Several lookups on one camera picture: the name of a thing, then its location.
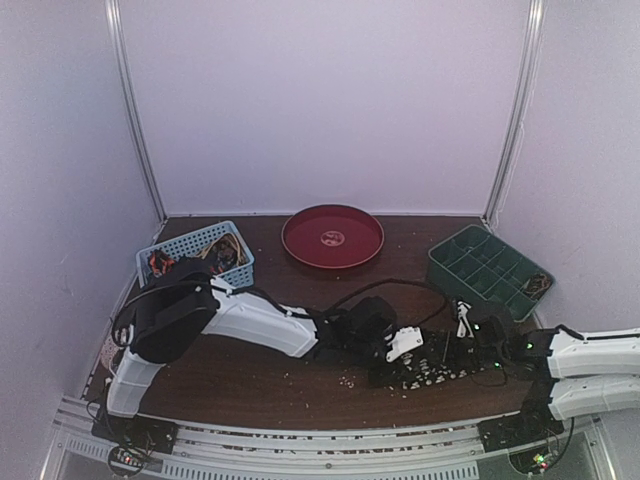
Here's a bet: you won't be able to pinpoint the black white floral tie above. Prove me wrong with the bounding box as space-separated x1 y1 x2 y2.
385 331 479 390

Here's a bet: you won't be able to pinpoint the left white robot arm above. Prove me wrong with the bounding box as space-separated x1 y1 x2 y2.
103 272 421 444

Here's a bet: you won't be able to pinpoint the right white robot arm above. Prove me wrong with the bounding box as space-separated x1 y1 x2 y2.
456 303 639 442

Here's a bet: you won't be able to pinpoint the pile of ties in basket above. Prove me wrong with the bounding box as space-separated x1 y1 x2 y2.
147 232 251 281

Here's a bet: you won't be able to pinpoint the rubber bands in organizer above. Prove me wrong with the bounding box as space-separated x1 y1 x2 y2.
521 272 553 300

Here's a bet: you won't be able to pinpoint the dark green divided organizer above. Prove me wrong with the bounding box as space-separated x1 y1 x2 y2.
427 225 555 322

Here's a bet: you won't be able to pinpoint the round red tray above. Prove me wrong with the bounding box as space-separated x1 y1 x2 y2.
281 204 385 270

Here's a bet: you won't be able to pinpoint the light blue plastic basket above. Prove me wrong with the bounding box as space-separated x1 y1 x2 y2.
135 220 256 291

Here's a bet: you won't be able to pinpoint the small patterned pink bowl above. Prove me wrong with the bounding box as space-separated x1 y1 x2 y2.
99 335 120 370

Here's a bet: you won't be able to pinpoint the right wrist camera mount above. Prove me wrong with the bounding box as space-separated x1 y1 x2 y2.
453 299 474 338

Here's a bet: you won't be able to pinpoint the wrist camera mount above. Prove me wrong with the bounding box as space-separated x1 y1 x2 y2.
453 299 474 338
385 326 424 363

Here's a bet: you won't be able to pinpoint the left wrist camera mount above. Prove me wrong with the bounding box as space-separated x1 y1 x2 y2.
385 326 424 363

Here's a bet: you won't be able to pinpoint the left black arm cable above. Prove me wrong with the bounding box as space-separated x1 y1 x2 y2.
324 278 449 331

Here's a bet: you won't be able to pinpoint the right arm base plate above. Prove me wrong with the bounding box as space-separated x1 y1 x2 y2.
477 409 566 476

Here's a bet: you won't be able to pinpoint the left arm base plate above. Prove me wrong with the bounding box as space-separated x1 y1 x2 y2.
86 398 178 479

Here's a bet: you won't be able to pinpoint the right aluminium corner post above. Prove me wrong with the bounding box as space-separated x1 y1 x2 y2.
483 0 546 231

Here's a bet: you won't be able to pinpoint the aluminium corner post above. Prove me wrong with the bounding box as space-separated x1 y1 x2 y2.
483 0 546 231
104 0 167 223

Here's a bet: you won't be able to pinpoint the left aluminium corner post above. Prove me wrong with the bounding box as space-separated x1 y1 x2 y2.
104 0 167 223

